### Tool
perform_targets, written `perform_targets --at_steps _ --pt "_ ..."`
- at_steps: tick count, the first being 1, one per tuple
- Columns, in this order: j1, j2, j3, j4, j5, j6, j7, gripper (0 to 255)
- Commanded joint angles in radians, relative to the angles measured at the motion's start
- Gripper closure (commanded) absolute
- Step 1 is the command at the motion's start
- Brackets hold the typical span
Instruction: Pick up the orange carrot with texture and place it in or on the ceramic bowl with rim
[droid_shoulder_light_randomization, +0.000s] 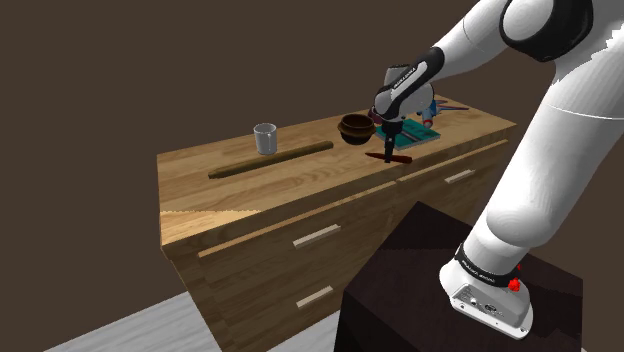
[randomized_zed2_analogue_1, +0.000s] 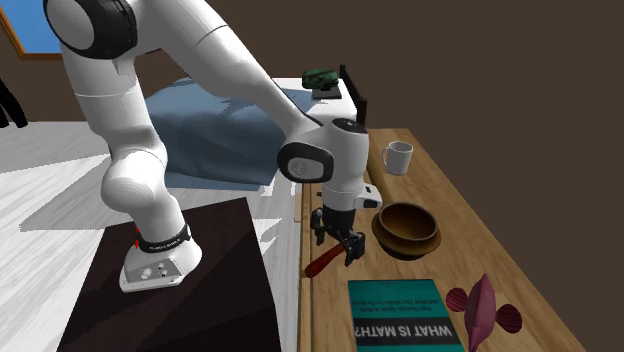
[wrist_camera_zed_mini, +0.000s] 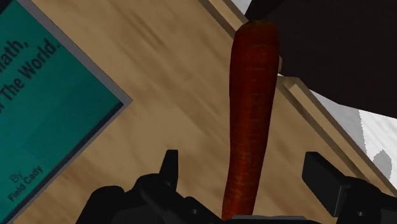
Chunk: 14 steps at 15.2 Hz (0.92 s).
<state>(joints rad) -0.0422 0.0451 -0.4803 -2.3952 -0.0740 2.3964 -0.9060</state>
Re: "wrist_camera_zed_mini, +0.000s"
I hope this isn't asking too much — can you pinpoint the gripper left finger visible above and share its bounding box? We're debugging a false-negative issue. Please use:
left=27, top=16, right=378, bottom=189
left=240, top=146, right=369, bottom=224
left=76, top=149, right=223, bottom=224

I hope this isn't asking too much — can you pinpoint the orange carrot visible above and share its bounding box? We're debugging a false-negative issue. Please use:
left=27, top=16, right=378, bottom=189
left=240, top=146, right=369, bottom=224
left=221, top=20, right=280, bottom=221

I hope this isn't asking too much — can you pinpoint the teal book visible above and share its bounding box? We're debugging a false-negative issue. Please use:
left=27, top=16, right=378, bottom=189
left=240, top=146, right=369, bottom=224
left=0, top=0, right=134, bottom=224

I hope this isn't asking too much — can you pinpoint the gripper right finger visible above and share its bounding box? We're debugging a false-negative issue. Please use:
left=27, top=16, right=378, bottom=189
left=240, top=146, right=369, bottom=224
left=302, top=151, right=397, bottom=224

